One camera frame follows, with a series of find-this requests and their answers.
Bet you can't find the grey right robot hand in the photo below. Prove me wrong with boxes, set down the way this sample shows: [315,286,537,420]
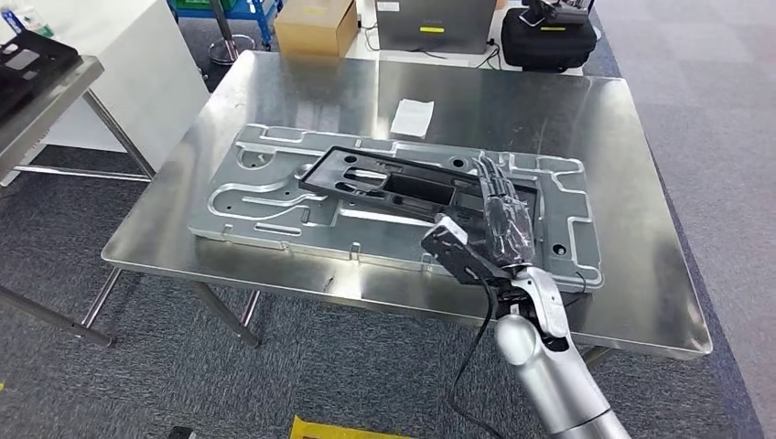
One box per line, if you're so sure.
[469,152,538,268]

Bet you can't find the black plastic panel part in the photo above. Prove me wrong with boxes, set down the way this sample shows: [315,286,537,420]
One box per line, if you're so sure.
[0,30,82,120]
[298,145,541,227]

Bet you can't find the stainless steel workbench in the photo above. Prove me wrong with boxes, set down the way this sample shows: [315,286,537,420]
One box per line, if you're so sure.
[72,49,714,365]

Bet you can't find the blue metal shelf rack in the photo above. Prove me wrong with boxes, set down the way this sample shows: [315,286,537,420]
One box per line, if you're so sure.
[167,0,285,49]

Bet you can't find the aluminium fixture plate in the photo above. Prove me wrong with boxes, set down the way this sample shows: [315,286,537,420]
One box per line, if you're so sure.
[188,123,605,294]

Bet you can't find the white paper sheet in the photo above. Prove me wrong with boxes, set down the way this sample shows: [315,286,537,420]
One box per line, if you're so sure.
[389,98,436,139]

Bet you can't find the black carry bag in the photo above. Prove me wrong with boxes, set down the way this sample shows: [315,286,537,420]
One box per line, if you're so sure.
[501,6,599,74]

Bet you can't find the grey metal case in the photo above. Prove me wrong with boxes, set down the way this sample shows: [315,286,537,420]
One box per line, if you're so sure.
[374,0,499,56]

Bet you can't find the black device on bag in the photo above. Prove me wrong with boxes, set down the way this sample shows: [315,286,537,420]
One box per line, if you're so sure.
[520,0,593,27]

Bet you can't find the white table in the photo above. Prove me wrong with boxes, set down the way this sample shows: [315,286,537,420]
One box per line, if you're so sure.
[345,0,587,78]

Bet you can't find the brown cardboard box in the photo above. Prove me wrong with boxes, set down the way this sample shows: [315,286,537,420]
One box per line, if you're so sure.
[274,0,360,59]

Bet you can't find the stanchion with chrome base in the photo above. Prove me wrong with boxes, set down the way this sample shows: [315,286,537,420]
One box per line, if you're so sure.
[208,0,258,66]

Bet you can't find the white partition panel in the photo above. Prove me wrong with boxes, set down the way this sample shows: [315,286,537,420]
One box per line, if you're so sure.
[0,0,212,187]

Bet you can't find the stainless steel side table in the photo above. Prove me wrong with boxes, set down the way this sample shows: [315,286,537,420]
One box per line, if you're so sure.
[0,55,156,350]

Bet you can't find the clear plastic bottle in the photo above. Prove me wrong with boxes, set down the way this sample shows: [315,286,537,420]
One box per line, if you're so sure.
[0,5,56,38]

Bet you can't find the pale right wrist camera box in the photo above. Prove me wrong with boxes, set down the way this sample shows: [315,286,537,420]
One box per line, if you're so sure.
[420,216,469,256]

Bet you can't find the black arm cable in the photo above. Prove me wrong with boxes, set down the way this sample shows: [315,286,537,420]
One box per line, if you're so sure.
[448,281,505,439]

